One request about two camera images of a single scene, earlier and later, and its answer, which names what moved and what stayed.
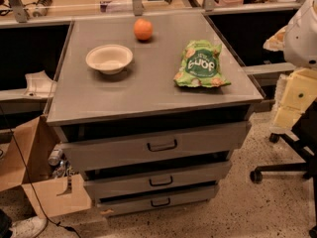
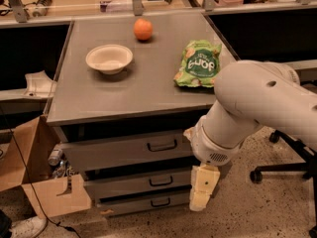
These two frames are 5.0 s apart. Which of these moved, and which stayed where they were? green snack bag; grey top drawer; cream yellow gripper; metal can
Moved: cream yellow gripper
Stayed: green snack bag; metal can; grey top drawer
